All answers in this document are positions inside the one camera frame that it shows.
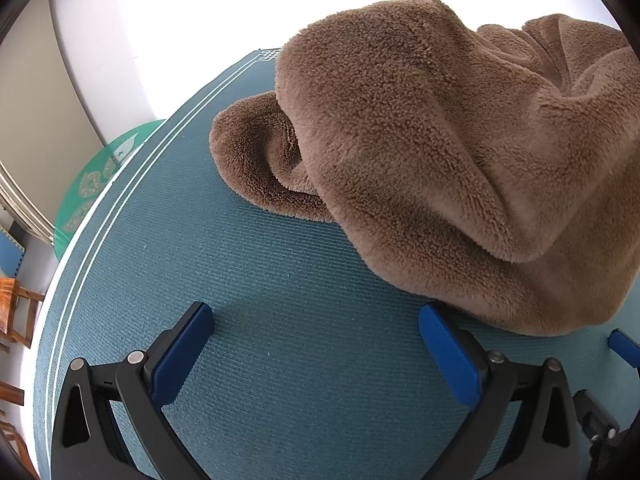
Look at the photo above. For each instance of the brown fleece garment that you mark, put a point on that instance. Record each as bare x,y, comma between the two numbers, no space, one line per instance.
425,160

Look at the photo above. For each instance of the beige cabinet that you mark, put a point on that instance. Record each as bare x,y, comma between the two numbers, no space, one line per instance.
35,85

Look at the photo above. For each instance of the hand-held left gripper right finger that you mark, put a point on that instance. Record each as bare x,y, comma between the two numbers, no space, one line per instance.
450,355

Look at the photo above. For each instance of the wooden chair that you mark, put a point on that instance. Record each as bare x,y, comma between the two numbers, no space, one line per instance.
9,392
12,300

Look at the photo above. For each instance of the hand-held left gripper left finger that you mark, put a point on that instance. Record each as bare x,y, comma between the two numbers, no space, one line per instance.
182,355

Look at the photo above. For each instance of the teal table mat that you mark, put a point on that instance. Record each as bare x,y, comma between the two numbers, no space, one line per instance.
250,285

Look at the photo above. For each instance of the white ribbed frame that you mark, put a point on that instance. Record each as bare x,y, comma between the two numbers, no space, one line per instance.
25,200

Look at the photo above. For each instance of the blue foam floor tile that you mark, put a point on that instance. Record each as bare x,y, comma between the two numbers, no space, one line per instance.
9,255

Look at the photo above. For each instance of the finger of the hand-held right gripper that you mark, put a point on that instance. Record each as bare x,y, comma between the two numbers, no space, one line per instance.
622,346

